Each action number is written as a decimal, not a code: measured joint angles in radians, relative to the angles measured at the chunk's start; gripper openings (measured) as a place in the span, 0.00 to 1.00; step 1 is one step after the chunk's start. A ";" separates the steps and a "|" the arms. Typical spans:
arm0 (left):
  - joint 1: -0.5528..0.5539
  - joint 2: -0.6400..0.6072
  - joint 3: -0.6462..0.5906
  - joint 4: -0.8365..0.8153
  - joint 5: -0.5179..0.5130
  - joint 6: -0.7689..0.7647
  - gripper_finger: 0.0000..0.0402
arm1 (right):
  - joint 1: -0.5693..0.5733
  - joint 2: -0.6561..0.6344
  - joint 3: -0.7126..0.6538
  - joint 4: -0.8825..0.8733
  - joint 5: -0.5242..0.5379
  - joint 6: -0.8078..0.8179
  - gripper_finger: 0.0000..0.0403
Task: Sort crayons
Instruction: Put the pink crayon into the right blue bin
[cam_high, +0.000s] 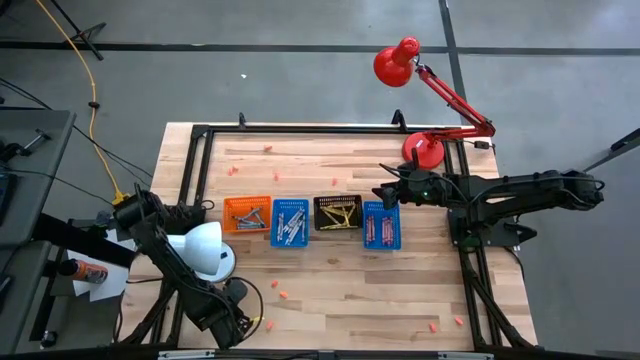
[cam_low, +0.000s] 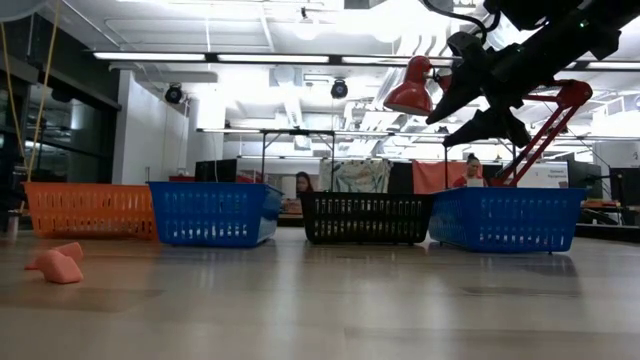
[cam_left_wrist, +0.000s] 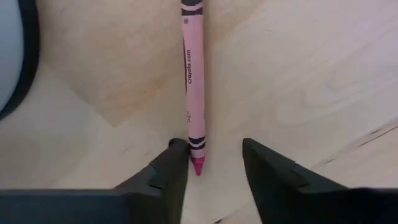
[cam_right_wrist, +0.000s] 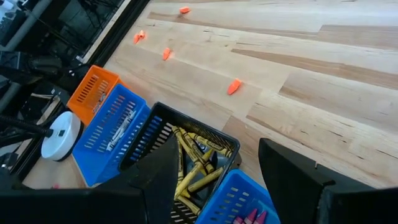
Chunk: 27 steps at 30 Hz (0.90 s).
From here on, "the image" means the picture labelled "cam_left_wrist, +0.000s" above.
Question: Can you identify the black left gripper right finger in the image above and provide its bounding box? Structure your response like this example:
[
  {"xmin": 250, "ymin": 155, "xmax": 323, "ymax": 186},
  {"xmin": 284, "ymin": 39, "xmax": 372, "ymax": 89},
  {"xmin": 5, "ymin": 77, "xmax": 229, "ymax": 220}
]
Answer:
[{"xmin": 242, "ymin": 138, "xmax": 348, "ymax": 224}]

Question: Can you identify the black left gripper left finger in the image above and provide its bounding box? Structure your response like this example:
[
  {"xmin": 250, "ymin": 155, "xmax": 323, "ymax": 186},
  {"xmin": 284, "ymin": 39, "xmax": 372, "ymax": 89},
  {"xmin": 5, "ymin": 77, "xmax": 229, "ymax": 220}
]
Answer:
[{"xmin": 113, "ymin": 138, "xmax": 191, "ymax": 224}]

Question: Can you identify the red crayon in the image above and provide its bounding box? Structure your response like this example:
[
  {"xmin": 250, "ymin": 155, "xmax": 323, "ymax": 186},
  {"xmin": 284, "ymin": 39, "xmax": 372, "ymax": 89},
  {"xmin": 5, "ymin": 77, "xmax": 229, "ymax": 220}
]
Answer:
[{"xmin": 180, "ymin": 0, "xmax": 207, "ymax": 177}]

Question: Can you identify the white desk lamp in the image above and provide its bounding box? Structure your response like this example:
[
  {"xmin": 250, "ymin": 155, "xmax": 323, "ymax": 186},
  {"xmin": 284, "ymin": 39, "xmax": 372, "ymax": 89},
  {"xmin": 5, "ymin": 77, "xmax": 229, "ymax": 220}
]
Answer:
[{"xmin": 0, "ymin": 0, "xmax": 40, "ymax": 121}]

